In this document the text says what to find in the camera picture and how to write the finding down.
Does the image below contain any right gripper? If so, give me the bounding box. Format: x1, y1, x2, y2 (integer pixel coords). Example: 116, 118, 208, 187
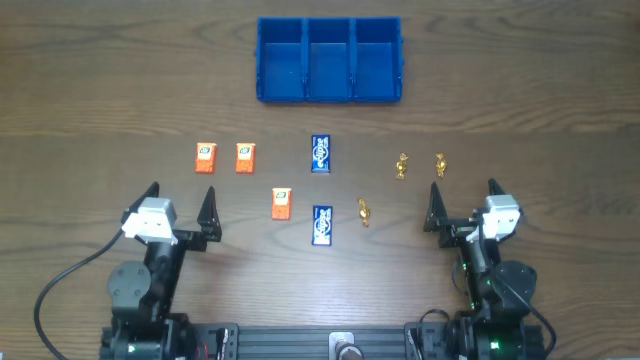
423, 177, 507, 250

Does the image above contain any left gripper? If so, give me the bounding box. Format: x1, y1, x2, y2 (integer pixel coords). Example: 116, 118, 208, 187
120, 180, 224, 254

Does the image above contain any orange candy box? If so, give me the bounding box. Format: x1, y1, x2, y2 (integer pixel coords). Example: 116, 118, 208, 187
234, 142, 257, 175
270, 187, 293, 221
194, 142, 218, 175

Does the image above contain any blue candy pack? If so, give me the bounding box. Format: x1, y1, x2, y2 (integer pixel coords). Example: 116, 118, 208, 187
310, 134, 332, 174
311, 204, 334, 247

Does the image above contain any blue tray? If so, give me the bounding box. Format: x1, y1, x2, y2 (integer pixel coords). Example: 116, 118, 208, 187
255, 16, 404, 104

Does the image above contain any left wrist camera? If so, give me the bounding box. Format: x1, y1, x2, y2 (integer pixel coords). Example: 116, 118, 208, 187
121, 196, 179, 247

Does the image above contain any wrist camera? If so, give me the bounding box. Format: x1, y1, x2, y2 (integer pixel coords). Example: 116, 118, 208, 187
121, 196, 179, 247
465, 194, 524, 244

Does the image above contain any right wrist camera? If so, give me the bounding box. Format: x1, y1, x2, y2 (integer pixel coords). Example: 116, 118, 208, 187
465, 194, 524, 244

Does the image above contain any black cable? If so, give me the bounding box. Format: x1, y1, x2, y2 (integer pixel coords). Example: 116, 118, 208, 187
489, 272, 558, 359
32, 228, 126, 360

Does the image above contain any mounting rail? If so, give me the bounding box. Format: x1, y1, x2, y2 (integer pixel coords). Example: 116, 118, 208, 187
99, 322, 546, 360

